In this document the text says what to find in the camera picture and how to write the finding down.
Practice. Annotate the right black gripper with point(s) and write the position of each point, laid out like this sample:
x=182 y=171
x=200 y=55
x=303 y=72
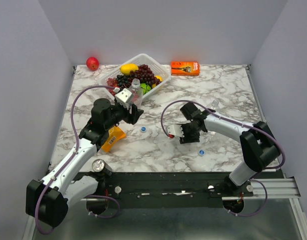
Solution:
x=187 y=139

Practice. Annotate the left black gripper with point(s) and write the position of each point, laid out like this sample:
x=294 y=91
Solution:
x=130 y=118

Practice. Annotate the clear plastic bottle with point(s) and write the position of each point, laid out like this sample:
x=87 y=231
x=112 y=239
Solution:
x=214 y=105
x=137 y=92

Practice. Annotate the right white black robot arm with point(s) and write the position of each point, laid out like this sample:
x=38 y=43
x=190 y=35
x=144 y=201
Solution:
x=259 y=147

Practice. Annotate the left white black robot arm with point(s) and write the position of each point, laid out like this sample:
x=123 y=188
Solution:
x=49 y=199

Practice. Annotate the blue bottle cap right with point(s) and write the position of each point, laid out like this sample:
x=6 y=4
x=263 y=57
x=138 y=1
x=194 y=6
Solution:
x=201 y=152

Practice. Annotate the blue bottle cap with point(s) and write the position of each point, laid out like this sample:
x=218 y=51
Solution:
x=201 y=152
x=143 y=129

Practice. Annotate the blue bottle cap left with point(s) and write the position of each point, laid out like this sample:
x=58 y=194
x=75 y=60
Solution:
x=143 y=129

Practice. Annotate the orange snack bag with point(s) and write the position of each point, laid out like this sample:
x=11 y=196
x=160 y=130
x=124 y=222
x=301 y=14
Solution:
x=115 y=134

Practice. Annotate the red grape bunch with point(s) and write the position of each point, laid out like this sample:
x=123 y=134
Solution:
x=112 y=83

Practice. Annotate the green toy fruit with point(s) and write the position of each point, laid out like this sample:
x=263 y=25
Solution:
x=145 y=88

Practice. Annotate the yellow mango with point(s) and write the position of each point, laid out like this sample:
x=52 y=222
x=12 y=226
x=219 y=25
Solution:
x=126 y=69

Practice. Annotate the dark purple grape bunch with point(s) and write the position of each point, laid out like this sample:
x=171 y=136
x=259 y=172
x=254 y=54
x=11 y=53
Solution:
x=144 y=74

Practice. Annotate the silver can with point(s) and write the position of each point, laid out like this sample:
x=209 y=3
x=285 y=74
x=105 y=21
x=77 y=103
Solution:
x=101 y=167

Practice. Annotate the red apple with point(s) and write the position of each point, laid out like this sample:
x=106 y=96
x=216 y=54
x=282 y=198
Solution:
x=92 y=63

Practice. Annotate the small yellow lemon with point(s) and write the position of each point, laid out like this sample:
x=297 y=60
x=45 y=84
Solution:
x=157 y=81

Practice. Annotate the white plastic basket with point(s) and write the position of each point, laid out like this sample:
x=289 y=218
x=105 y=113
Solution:
x=142 y=58

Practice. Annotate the orange razor box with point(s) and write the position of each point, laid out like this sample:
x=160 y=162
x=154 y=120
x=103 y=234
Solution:
x=182 y=68

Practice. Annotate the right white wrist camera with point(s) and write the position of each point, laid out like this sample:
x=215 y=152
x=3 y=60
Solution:
x=175 y=130

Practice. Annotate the black mounting rail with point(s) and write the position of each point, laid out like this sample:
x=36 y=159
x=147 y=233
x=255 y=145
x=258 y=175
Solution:
x=156 y=190

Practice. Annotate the aluminium frame rail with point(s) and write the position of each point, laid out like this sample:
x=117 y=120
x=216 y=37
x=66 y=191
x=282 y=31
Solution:
x=279 y=188

